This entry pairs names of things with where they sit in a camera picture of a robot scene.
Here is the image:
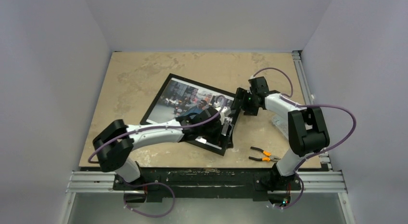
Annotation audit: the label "printed photo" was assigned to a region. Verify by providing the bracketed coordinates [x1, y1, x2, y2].
[146, 78, 238, 150]

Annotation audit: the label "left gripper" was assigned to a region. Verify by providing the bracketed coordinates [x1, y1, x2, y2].
[200, 120, 233, 149]

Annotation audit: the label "black wooden picture frame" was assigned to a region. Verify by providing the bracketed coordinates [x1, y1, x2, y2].
[140, 73, 243, 157]

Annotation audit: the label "aluminium rail right side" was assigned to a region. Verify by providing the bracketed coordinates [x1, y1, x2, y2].
[291, 51, 333, 171]

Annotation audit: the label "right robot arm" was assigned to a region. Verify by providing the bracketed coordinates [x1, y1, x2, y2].
[233, 77, 330, 189]

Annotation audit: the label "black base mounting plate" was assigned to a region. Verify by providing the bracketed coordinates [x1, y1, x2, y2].
[113, 167, 302, 202]

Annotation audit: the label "orange handled pliers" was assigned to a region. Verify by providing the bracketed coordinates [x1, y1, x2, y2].
[248, 146, 281, 162]

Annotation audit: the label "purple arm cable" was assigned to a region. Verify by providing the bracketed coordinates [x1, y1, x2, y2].
[250, 67, 357, 211]
[88, 94, 227, 218]

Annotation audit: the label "aluminium rail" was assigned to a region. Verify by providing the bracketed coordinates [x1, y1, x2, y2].
[291, 51, 333, 171]
[66, 171, 347, 193]

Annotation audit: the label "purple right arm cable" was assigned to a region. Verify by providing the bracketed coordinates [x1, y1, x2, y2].
[250, 67, 357, 211]

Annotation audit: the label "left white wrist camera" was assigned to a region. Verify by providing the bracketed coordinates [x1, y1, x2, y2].
[213, 99, 231, 121]

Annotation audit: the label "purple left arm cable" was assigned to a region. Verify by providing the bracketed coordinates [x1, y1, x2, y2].
[88, 94, 227, 218]

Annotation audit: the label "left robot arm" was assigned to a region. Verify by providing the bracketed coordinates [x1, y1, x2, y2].
[89, 106, 231, 190]

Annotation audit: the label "aluminium rail front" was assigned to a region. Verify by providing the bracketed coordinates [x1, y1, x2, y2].
[66, 171, 347, 193]

